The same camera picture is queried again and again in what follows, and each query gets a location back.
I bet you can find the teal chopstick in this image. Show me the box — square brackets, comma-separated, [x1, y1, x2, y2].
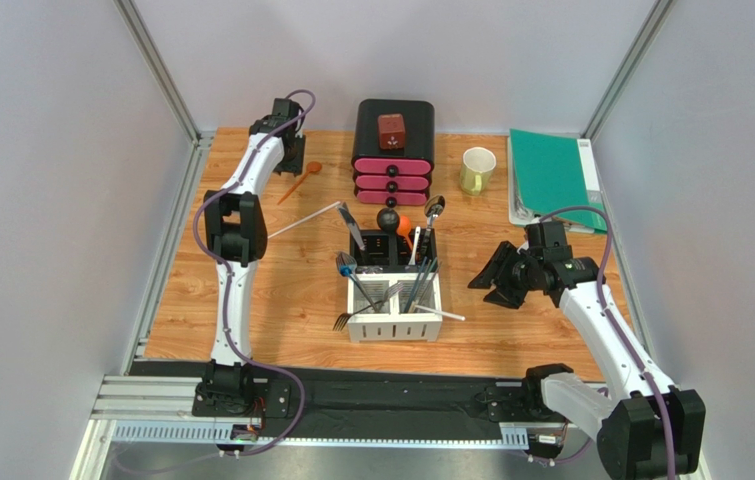
[406, 257, 438, 313]

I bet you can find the steel spoon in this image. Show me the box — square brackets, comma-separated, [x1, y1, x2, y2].
[419, 195, 446, 257]

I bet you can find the dark blue chopstick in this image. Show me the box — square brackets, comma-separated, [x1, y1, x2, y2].
[399, 264, 419, 313]

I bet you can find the white orange chopstick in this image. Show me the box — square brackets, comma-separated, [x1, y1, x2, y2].
[268, 201, 343, 239]

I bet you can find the black utensil caddy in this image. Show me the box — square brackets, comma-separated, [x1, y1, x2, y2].
[349, 229, 437, 273]

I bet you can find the pale yellow mug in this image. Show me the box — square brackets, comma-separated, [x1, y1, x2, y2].
[460, 147, 497, 196]

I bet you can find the white slotted utensil caddy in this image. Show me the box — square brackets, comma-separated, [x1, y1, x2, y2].
[344, 273, 443, 343]

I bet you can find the steel fork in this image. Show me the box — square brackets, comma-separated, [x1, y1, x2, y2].
[335, 251, 379, 313]

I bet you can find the small white plastic spoon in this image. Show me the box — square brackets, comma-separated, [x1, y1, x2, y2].
[408, 226, 421, 266]

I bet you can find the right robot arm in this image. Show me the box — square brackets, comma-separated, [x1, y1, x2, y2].
[469, 221, 706, 479]

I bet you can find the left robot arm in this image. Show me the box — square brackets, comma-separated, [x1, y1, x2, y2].
[192, 97, 307, 417]

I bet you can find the silver metal chopstick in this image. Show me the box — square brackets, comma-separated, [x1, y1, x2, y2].
[406, 258, 438, 313]

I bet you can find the white plastic chopstick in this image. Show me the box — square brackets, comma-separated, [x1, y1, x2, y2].
[411, 304, 466, 321]

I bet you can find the green folder binder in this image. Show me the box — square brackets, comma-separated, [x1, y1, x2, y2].
[507, 129, 604, 227]

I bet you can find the brown cube box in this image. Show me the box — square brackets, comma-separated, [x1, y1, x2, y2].
[377, 113, 406, 150]

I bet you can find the black pink drawer cabinet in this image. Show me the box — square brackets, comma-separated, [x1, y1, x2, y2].
[351, 98, 435, 208]

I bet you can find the black ladle spoon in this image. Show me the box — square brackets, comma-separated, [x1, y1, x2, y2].
[377, 207, 400, 234]

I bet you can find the black plastic fork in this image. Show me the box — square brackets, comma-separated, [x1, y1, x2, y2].
[332, 302, 383, 331]

